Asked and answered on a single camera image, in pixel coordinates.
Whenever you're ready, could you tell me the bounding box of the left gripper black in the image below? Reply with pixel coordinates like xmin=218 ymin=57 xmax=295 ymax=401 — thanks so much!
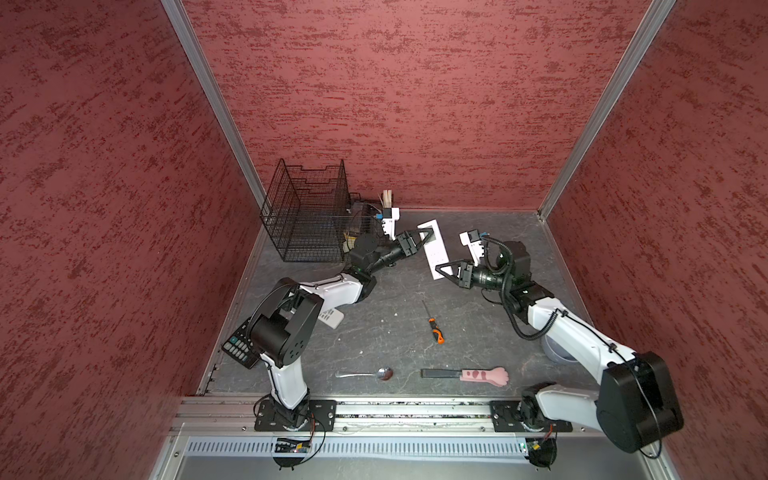
xmin=367 ymin=228 xmax=433 ymax=273

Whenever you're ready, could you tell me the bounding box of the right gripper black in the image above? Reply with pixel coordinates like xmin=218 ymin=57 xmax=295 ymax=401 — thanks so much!
xmin=435 ymin=258 xmax=511 ymax=291

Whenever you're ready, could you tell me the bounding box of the long white remote control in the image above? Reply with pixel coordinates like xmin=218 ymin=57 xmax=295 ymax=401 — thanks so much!
xmin=417 ymin=219 xmax=449 ymax=280

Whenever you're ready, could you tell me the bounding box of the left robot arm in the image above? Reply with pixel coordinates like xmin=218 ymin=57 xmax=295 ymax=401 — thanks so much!
xmin=245 ymin=227 xmax=435 ymax=418

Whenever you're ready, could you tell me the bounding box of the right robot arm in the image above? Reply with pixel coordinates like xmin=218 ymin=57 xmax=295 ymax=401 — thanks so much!
xmin=434 ymin=236 xmax=684 ymax=453

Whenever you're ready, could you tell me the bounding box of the small white AC remote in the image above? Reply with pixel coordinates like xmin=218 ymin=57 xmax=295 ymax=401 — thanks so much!
xmin=318 ymin=308 xmax=345 ymax=329

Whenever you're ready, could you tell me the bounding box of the orange black screwdriver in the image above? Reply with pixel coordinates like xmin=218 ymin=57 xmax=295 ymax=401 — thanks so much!
xmin=422 ymin=301 xmax=445 ymax=345

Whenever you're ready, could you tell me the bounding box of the yellow black item in rack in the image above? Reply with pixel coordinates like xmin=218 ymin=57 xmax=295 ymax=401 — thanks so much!
xmin=341 ymin=202 xmax=375 ymax=255

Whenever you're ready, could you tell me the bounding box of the pink cat paw tool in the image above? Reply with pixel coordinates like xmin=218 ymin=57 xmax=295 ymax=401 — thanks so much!
xmin=420 ymin=367 xmax=509 ymax=388

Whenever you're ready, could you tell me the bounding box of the grey cup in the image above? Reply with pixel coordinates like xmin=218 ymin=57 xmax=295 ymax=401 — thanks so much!
xmin=541 ymin=336 xmax=578 ymax=365

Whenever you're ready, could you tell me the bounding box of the metal spoon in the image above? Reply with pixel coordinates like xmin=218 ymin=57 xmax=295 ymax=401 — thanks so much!
xmin=335 ymin=367 xmax=394 ymax=381

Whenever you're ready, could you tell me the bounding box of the black calculator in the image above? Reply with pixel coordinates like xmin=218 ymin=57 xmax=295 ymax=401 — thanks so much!
xmin=221 ymin=319 xmax=260 ymax=369

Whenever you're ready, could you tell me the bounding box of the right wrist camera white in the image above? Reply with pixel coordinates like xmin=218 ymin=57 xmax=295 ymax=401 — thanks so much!
xmin=459 ymin=229 xmax=486 ymax=266

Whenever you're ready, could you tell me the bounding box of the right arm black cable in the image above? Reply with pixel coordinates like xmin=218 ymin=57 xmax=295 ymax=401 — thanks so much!
xmin=479 ymin=235 xmax=562 ymax=342

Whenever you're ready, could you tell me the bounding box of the black wire rack organizer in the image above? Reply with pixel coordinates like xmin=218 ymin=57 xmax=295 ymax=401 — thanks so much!
xmin=260 ymin=159 xmax=385 ymax=263

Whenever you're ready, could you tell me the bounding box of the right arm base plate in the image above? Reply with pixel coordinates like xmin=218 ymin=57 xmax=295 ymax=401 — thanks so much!
xmin=489 ymin=399 xmax=573 ymax=434

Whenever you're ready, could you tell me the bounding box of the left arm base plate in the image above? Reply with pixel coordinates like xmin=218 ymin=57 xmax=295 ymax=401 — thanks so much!
xmin=254 ymin=397 xmax=338 ymax=432

